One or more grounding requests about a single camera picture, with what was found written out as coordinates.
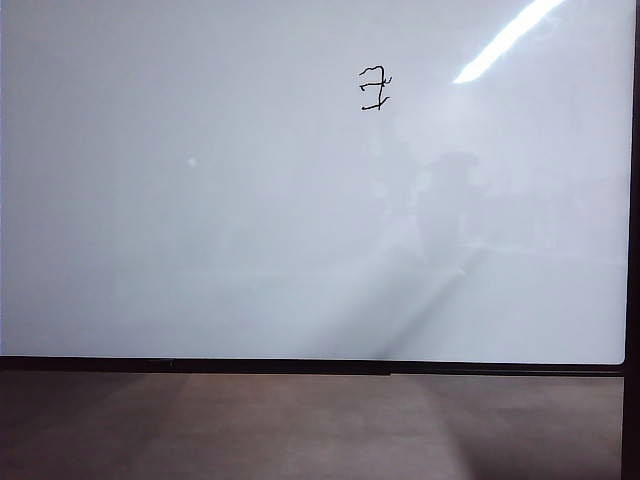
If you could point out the white glossy whiteboard panel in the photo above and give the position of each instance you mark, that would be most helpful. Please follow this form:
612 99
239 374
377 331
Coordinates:
250 150

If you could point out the black ink number drawing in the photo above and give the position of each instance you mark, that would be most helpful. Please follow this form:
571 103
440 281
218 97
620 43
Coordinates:
363 107

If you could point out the black whiteboard stand frame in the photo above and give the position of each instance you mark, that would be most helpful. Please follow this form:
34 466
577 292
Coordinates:
631 425

